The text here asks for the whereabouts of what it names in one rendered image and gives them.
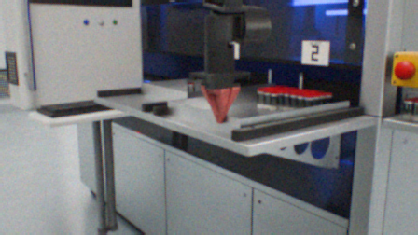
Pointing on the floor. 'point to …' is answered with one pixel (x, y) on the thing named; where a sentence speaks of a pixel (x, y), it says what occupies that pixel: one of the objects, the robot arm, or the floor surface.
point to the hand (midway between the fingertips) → (219, 118)
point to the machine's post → (380, 44)
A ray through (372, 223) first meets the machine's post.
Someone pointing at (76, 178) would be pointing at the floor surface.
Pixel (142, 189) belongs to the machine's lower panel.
